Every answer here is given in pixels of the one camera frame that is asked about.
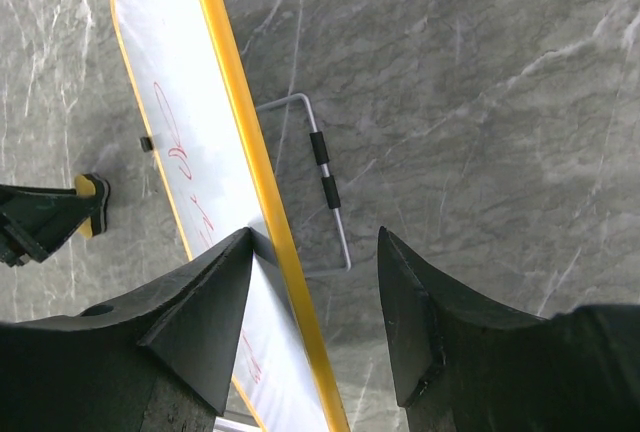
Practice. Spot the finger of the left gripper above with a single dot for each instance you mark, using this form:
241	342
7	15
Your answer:
36	222

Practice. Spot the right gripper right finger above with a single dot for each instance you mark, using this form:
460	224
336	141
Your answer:
462	361

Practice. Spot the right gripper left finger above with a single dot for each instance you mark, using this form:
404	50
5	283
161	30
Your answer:
158	358

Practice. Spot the yellow bone-shaped eraser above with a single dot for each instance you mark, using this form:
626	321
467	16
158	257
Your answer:
97	191

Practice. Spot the yellow-framed whiteboard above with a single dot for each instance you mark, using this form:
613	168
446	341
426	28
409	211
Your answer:
189	82

